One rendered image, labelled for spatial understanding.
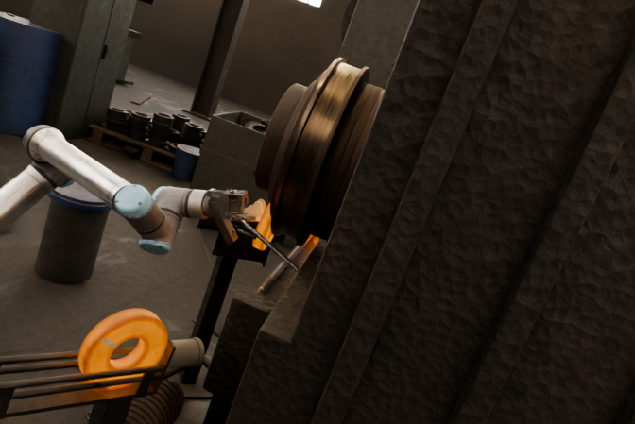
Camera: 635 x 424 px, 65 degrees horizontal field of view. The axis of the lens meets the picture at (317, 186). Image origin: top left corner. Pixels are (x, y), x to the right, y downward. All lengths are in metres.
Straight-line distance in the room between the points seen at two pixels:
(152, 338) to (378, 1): 3.21
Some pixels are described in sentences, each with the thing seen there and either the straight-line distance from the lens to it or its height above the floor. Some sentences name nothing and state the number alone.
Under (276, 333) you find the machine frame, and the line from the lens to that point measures 0.88.
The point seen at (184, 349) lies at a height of 0.69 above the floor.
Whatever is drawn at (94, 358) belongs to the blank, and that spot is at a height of 0.71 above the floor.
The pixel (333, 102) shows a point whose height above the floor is 1.25.
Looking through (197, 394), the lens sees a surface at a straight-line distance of 2.13.
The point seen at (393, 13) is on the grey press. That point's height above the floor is 1.87.
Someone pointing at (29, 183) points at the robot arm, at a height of 0.63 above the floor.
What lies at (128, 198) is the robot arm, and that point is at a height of 0.81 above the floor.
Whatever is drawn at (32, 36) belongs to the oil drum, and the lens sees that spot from 4.59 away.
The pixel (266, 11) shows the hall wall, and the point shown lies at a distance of 11.85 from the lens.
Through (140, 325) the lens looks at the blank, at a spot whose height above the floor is 0.77.
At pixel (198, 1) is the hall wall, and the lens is 12.42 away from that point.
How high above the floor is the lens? 1.30
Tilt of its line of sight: 12 degrees down
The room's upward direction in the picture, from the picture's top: 20 degrees clockwise
